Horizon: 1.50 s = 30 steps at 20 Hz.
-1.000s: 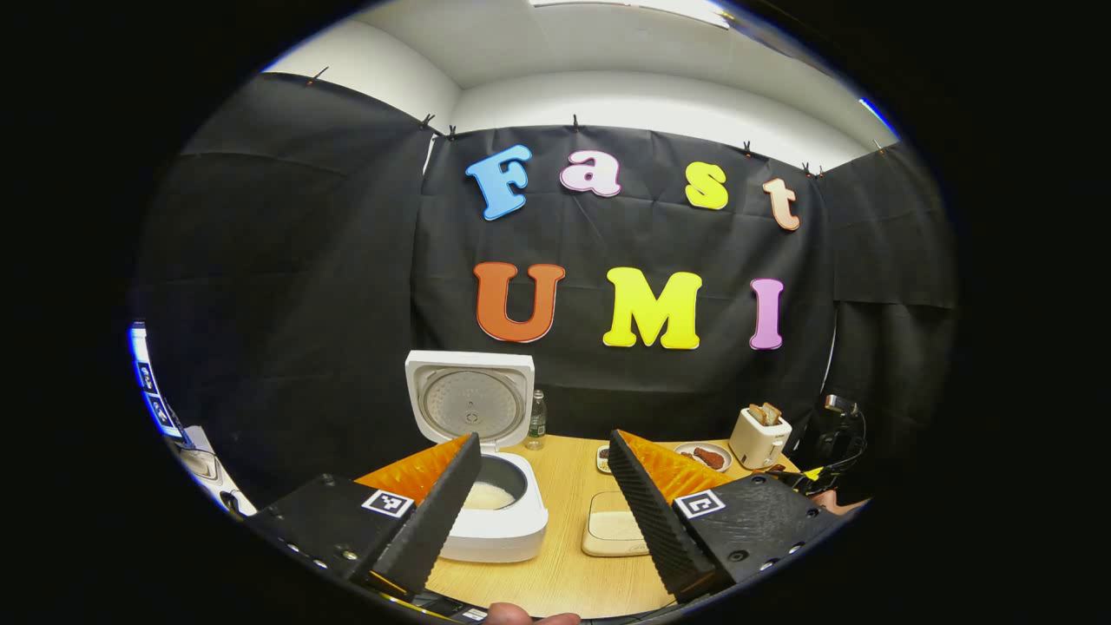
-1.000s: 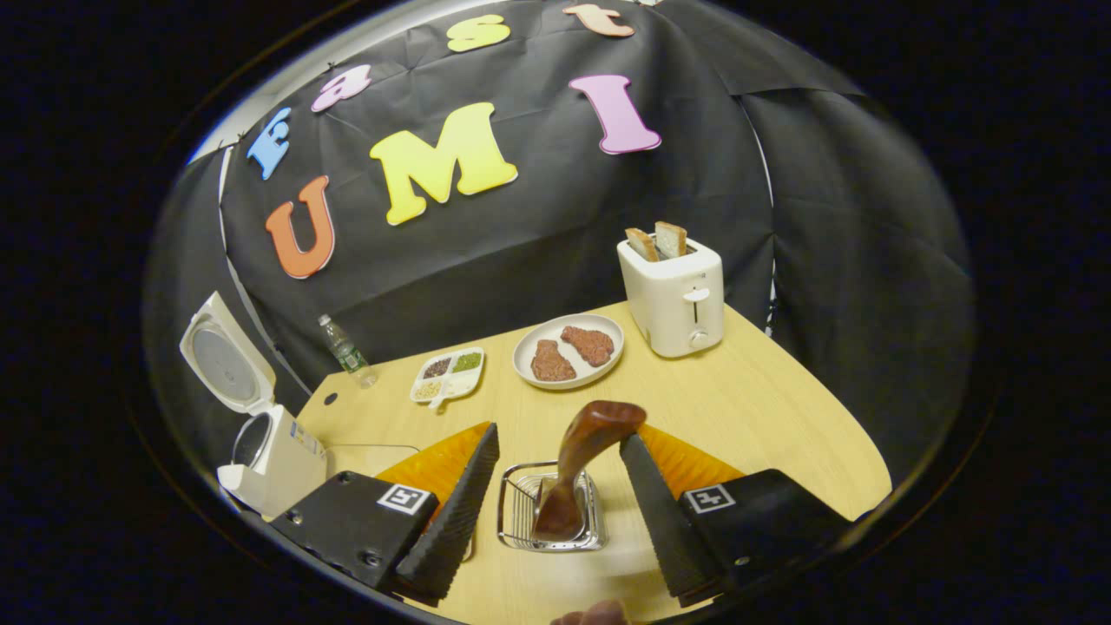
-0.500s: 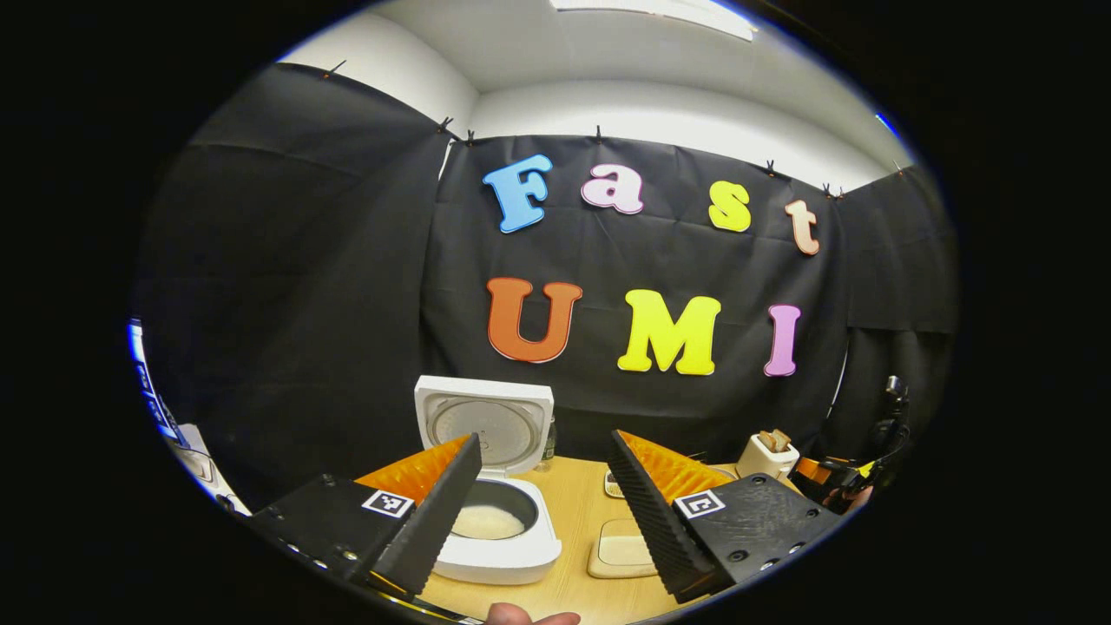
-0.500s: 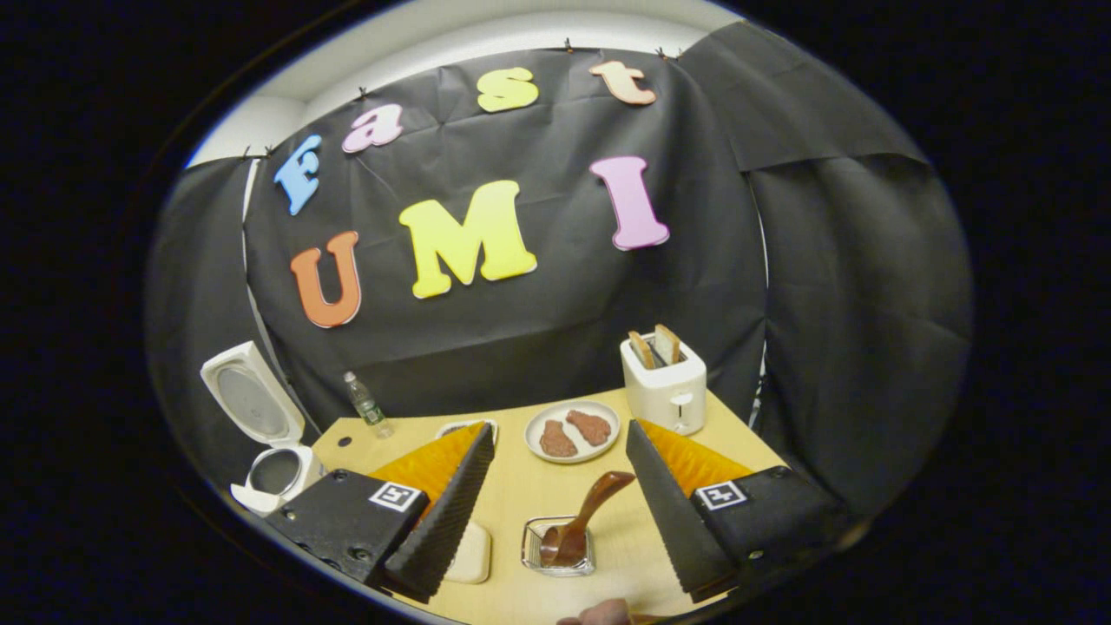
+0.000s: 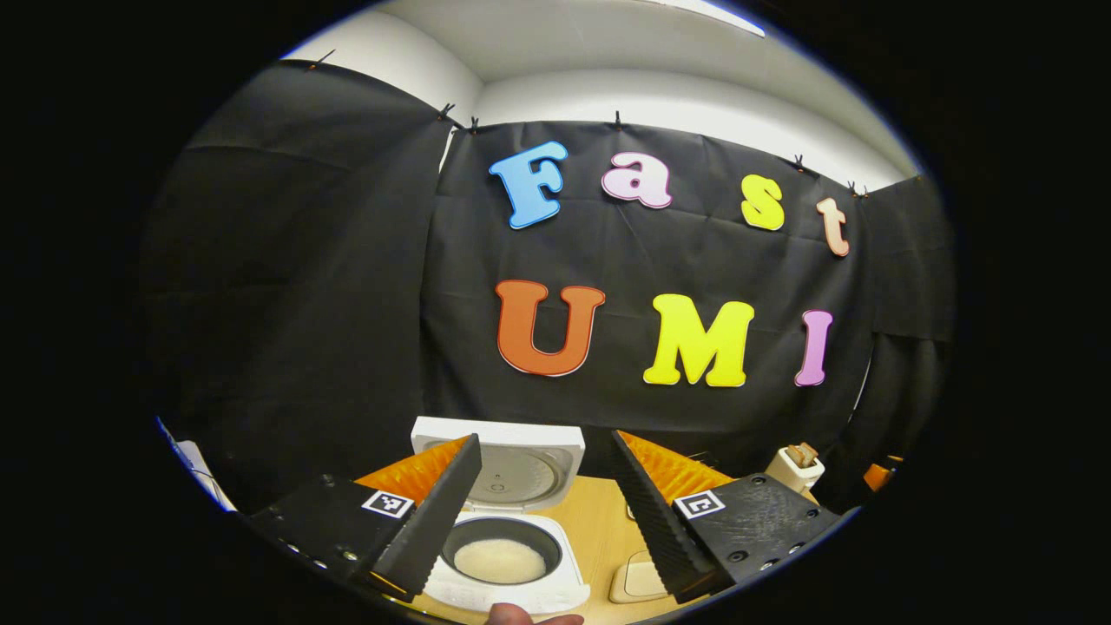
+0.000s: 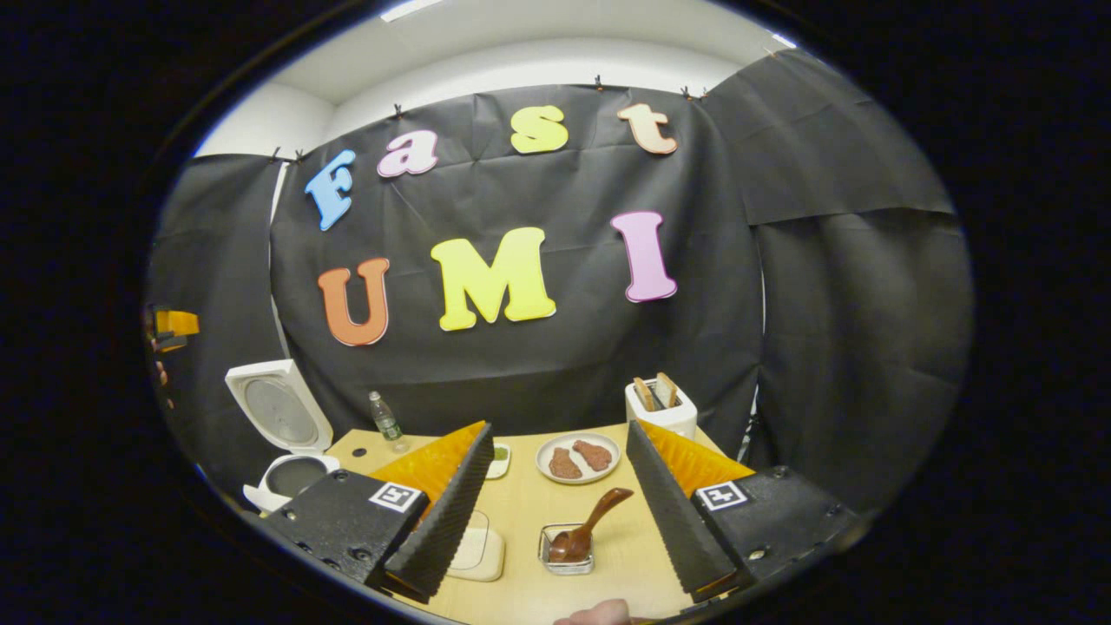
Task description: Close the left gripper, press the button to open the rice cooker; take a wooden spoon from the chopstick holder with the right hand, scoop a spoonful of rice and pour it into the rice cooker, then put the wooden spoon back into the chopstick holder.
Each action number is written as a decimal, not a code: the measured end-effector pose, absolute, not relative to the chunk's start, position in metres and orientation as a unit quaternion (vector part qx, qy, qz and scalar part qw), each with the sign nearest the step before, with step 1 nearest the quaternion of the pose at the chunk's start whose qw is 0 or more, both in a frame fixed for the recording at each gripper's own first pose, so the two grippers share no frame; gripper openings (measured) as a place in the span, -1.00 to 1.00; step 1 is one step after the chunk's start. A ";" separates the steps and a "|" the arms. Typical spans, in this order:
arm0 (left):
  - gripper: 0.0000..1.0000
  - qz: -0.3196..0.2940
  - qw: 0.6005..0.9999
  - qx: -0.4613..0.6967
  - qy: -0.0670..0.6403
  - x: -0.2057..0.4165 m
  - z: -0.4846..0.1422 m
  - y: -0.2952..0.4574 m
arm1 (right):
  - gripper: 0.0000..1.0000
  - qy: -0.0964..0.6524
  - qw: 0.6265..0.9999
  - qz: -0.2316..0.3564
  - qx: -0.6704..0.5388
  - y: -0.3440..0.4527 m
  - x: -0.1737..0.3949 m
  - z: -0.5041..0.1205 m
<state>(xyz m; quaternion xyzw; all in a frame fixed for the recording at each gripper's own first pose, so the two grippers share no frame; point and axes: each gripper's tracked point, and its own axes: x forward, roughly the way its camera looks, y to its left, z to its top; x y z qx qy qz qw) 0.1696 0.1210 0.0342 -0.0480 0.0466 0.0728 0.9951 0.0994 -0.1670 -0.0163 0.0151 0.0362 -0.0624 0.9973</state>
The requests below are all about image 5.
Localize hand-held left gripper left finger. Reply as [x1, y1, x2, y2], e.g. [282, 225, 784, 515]
[247, 434, 483, 604]

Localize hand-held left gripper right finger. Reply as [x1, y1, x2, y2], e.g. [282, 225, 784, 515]
[610, 430, 843, 604]

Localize clear plastic rice container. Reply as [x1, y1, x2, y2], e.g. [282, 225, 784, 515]
[608, 549, 669, 605]

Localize white rice cooker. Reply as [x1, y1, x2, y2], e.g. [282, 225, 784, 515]
[410, 417, 593, 615]

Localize white toaster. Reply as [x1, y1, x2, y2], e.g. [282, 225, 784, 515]
[766, 443, 825, 496]

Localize black backdrop cloth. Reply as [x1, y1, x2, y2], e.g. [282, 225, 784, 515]
[143, 61, 956, 513]

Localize white side desk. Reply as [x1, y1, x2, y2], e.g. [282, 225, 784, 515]
[161, 417, 235, 513]

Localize ceiling light panel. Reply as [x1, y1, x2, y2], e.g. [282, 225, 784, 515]
[660, 0, 765, 37]

